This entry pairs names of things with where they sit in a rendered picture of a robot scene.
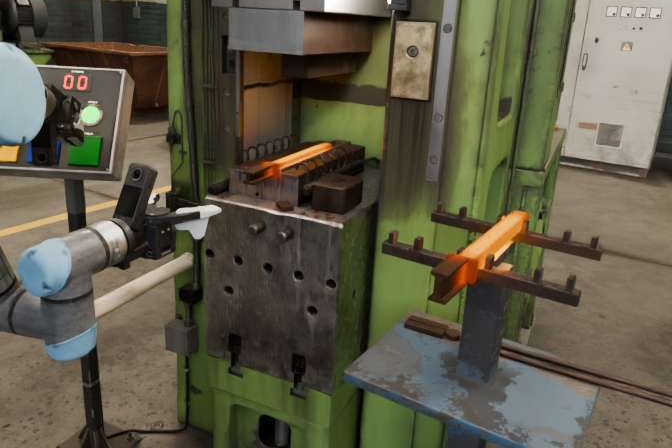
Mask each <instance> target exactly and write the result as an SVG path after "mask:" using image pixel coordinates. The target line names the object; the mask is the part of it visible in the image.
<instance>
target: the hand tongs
mask: <svg viewBox="0 0 672 448"><path fill-rule="evenodd" d="M404 328H407V329H410V330H414V331H417V332H420V333H424V334H427V335H430V336H433V337H437V338H440V339H443V337H444V336H446V338H447V339H449V340H451V341H458V340H460V337H461V332H460V331H459V330H457V329H454V328H450V329H449V325H445V324H442V323H438V322H435V321H431V320H428V319H425V318H421V317H418V316H414V315H411V316H410V317H409V318H408V319H407V320H406V321H405V323H404ZM501 348H503V349H506V350H510V351H513V352H517V353H520V354H523V355H527V356H530V357H534V358H537V359H540V360H544V361H547V362H551V363H554V364H557V365H561V366H564V367H568V368H571V369H574V370H578V371H581V372H585V373H588V374H591V375H595V376H598V377H602V378H605V379H608V380H612V381H615V382H618V383H622V384H625V385H629V386H632V387H635V388H639V389H642V390H646V391H649V392H652V393H656V394H659V395H662V396H666V397H669V398H672V391H669V390H665V389H662V388H658V387H655V386H651V385H648V384H644V383H641V382H638V381H634V380H631V379H627V378H624V377H620V376H617V375H614V374H610V373H607V372H603V371H600V370H596V369H593V368H589V367H586V366H583V365H579V364H576V363H572V362H569V361H565V360H562V359H558V358H555V357H552V356H548V355H545V354H541V353H538V352H534V351H531V350H527V349H524V348H520V347H517V346H513V345H510V344H507V343H503V342H502V343H501ZM500 356H504V357H507V358H510V359H513V360H517V361H520V362H523V363H527V364H530V365H533V366H536V367H540V368H543V369H546V370H550V371H553V372H556V373H560V374H563V375H566V376H569V377H573V378H576V379H579V380H583V381H586V382H589V383H593V384H596V385H599V386H602V387H606V388H609V389H612V390H616V391H619V392H622V393H626V394H629V395H632V396H636V397H639V398H642V399H645V400H649V401H652V402H655V403H659V404H662V405H665V406H669V407H672V400H669V399H665V398H662V397H659V396H655V395H652V394H649V393H645V392H642V391H638V390H635V389H632V388H628V387H625V386H622V385H618V384H615V383H612V382H608V381H605V380H601V379H598V378H595V377H591V376H588V375H585V374H581V373H578V372H575V371H571V370H568V369H565V368H561V367H558V366H554V365H551V364H548V363H544V362H541V361H538V360H534V359H531V358H528V357H524V356H521V355H518V354H514V353H511V352H508V351H504V350H501V349H500Z"/></svg>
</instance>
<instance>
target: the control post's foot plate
mask: <svg viewBox="0 0 672 448"><path fill-rule="evenodd" d="M104 430H105V433H104V431H103V429H102V428H101V427H100V426H99V427H97V430H96V435H97V446H98V448H135V447H136V446H137V445H138V443H139V442H141V441H142V440H143V438H142V437H140V436H138V435H135V434H133V433H132V432H131V431H129V432H127V433H123V434H120V435H116V436H114V437H111V438H108V439H107V437H106V435H107V436H108V435H111V434H114V433H116V432H120V431H123V429H121V428H119V427H116V426H114V425H112V424H109V423H107V422H105V421H104ZM105 434H106V435H105ZM92 440H93V439H92V432H91V429H90V428H88V429H86V425H85V426H84V427H83V428H82V429H80V430H79V431H78V432H76V433H75V434H74V435H72V436H71V437H70V438H68V439H67V440H66V441H64V442H63V443H62V444H60V445H59V444H57V445H56V448H93V442H92Z"/></svg>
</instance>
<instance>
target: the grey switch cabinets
mask: <svg viewBox="0 0 672 448"><path fill-rule="evenodd" d="M575 13H576V17H575V22H573V27H572V33H571V39H570V45H569V51H568V57H567V63H566V69H565V75H564V81H563V82H564V89H563V92H562V93H561V99H560V105H559V111H558V117H557V118H558V120H557V122H556V124H557V126H559V128H565V129H566V135H565V140H564V142H563V144H562V150H561V156H560V162H559V164H562V165H568V166H574V167H581V168H587V169H593V170H599V171H605V172H611V173H617V174H623V175H629V176H635V177H639V178H645V179H646V177H647V173H648V171H649V170H650V169H651V165H652V161H653V158H654V153H655V149H656V144H657V139H658V135H659V130H660V126H661V121H662V117H663V112H664V107H665V103H666V98H667V94H668V89H669V85H670V80H671V75H672V0H577V2H576V8H575Z"/></svg>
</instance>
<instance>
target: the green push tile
mask: <svg viewBox="0 0 672 448"><path fill-rule="evenodd" d="M102 141H103V138H102V137H92V136H84V144H82V145H81V146H79V147H77V146H70V150H69V156H68V163H67V164H68V165H74V166H94V167H99V162H100V155H101V148H102Z"/></svg>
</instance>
